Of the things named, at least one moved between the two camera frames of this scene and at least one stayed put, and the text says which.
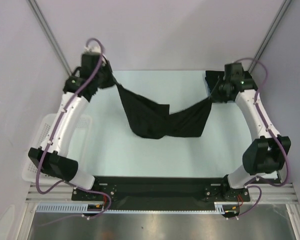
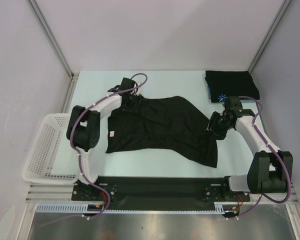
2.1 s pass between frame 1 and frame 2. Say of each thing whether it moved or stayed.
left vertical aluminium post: stayed
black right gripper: moved
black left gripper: moved
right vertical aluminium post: stayed
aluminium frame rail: stayed
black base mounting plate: stayed
